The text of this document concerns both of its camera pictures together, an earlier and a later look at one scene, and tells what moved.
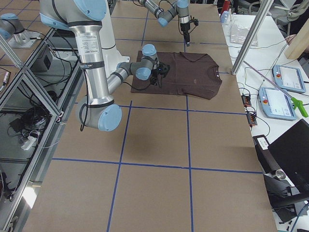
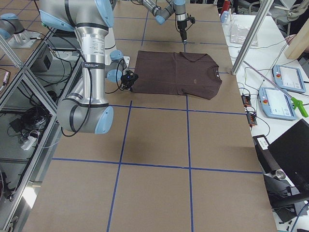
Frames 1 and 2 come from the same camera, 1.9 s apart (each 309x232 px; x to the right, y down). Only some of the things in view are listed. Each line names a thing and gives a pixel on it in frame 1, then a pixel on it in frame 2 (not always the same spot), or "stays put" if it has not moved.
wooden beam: [301, 44] stays put
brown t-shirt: [197, 76] stays put
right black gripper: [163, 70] -> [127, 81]
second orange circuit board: [251, 119] stays put
